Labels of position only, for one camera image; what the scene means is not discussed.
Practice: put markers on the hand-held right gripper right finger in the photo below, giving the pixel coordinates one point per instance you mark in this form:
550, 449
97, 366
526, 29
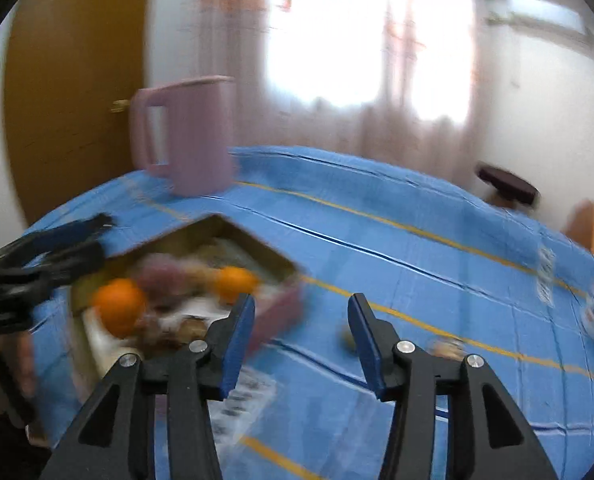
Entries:
369, 347

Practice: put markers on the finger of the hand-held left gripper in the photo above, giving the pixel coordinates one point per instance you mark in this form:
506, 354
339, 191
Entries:
67, 235
62, 265

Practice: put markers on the person's left hand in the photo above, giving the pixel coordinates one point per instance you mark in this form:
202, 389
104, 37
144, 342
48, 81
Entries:
27, 365

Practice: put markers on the wooden door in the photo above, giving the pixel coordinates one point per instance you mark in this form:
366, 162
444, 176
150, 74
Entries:
72, 85

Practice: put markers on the small orange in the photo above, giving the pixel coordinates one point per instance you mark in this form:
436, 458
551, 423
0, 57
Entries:
236, 284

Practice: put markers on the small yellow-green fruit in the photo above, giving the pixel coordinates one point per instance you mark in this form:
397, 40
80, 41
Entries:
348, 337

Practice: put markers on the brown cut fruit piece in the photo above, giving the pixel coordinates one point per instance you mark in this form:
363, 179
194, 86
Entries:
447, 348

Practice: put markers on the dark wooden stool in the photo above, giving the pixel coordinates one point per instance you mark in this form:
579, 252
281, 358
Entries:
509, 182

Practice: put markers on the white air conditioner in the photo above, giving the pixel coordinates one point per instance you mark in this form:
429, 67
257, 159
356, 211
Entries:
542, 17

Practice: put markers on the sheer floral curtain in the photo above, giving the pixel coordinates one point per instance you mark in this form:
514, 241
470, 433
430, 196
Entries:
357, 60

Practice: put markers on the smooth purple passion fruit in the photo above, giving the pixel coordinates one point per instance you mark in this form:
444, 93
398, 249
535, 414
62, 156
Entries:
158, 275

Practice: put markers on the blue checked tablecloth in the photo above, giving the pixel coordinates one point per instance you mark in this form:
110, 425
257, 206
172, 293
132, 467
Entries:
402, 280

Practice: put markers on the large orange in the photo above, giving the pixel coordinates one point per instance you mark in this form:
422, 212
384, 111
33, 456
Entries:
119, 307

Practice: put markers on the pink electric kettle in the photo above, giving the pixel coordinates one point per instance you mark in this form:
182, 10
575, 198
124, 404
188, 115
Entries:
197, 135

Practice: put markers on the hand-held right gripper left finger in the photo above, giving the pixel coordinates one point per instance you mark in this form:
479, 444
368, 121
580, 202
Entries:
239, 342

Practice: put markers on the rectangular metal tin box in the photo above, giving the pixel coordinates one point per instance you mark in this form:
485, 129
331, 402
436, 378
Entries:
257, 255

